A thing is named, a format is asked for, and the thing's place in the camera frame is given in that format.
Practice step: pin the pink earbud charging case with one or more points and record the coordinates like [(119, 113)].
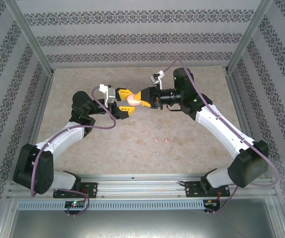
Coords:
[(133, 100)]

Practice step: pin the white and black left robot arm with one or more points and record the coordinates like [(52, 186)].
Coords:
[(65, 136)]

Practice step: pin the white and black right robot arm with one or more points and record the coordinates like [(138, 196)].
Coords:
[(219, 124)]

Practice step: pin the grey metal sheet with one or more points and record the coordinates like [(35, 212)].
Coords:
[(142, 225)]

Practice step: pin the aluminium table side rail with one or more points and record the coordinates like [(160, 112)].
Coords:
[(41, 109), (245, 111)]

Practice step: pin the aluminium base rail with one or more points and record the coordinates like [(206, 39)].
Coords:
[(142, 184)]

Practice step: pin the aluminium frame post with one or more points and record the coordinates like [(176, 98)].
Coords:
[(30, 37), (247, 37)]

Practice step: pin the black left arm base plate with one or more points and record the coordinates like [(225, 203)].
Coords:
[(91, 188)]

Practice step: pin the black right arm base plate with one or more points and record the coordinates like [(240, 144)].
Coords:
[(193, 188)]

